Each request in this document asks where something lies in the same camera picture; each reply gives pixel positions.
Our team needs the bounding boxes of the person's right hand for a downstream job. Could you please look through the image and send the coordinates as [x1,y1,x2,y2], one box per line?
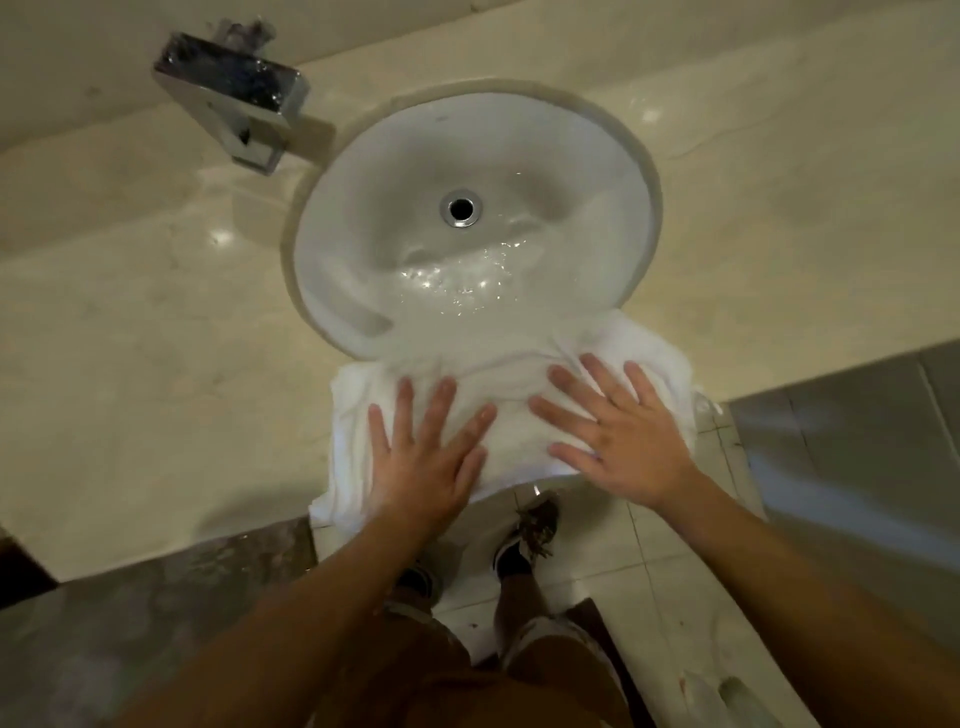
[528,353,703,516]

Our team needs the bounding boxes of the person's left hand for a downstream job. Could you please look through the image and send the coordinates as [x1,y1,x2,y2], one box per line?
[367,376,499,528]

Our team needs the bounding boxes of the white towel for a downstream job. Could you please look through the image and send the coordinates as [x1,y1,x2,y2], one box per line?
[309,309,721,528]

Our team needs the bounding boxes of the person's right forearm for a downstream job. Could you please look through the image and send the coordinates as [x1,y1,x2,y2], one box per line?
[651,468,960,728]

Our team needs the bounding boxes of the person's left forearm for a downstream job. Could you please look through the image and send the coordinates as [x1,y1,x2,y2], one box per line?
[123,513,453,728]

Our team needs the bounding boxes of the dark shoe with brown laces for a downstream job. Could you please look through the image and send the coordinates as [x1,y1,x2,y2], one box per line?
[492,497,561,580]
[396,564,442,603]

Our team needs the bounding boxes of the brown shorts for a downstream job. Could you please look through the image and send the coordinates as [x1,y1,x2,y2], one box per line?
[318,596,635,728]

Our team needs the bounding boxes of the chrome sink drain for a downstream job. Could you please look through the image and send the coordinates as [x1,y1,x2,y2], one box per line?
[441,190,483,229]

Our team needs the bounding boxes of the white ceramic sink basin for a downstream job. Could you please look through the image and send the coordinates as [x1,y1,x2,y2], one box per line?
[281,78,665,365]

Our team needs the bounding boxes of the grey metal counter panel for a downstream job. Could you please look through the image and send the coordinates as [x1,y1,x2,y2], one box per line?
[0,516,320,728]

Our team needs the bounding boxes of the chrome square faucet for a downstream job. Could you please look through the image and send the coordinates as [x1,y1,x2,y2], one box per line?
[152,18,312,177]

